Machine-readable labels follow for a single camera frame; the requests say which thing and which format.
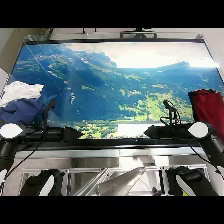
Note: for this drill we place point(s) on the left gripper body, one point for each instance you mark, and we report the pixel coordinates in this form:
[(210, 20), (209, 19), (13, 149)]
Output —
[(70, 134)]

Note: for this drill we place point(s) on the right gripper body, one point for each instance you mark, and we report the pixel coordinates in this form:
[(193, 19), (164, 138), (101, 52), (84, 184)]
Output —
[(156, 132)]

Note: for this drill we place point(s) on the white T-shirt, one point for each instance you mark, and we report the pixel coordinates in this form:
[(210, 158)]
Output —
[(20, 90)]

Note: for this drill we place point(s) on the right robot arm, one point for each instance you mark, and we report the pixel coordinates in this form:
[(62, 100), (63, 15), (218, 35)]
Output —
[(213, 144)]

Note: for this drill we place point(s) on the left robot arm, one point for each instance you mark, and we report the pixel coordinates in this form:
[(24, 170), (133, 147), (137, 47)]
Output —
[(10, 150)]

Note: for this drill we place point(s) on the blue garment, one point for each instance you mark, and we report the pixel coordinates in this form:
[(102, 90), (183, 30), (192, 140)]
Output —
[(23, 110)]

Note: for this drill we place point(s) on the red garment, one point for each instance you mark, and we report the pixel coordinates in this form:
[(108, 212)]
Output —
[(208, 106)]

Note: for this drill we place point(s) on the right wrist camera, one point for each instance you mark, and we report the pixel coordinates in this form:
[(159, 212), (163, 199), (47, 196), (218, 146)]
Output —
[(169, 105)]

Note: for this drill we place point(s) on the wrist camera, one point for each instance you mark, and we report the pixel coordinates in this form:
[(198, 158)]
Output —
[(50, 106), (169, 105)]

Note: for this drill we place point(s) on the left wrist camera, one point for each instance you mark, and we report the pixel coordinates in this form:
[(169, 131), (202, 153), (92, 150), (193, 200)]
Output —
[(50, 106)]

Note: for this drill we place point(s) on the silver frame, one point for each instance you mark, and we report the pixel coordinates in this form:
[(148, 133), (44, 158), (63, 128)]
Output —
[(126, 181)]

